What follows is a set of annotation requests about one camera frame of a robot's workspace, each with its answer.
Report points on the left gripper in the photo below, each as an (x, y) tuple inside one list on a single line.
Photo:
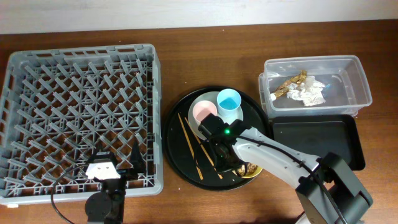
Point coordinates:
[(123, 173)]

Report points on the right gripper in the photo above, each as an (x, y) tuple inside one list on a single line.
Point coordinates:
[(224, 163)]

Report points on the yellow bowl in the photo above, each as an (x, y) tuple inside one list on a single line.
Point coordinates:
[(257, 172)]

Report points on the gold snack wrapper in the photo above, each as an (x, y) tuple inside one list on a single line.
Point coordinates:
[(288, 85)]

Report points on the white tissue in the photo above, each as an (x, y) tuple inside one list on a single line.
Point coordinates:
[(309, 92)]

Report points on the food scraps and rice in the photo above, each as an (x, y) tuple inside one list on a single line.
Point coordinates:
[(247, 169)]

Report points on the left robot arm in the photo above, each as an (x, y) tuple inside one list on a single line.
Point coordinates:
[(107, 205)]

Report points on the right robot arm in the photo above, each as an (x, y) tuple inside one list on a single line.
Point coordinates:
[(327, 188)]

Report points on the grey dishwasher rack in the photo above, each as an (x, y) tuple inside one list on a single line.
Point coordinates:
[(57, 105)]

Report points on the right wooden chopstick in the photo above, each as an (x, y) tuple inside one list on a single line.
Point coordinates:
[(202, 147)]

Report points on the wooden chopstick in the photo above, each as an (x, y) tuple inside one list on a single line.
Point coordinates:
[(190, 147), (202, 147)]

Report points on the pink cup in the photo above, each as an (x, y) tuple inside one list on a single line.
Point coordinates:
[(202, 109)]

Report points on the blue cup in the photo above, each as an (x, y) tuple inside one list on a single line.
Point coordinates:
[(228, 102)]

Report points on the round black tray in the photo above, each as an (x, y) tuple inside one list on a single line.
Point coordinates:
[(178, 154)]

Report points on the left wooden chopstick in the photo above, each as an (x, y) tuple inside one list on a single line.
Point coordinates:
[(190, 147)]

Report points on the grey plate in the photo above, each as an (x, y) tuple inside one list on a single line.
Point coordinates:
[(210, 96)]

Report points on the black rectangular tray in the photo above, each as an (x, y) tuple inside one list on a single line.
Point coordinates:
[(319, 135)]

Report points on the clear plastic bin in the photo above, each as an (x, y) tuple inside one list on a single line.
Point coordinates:
[(347, 89)]

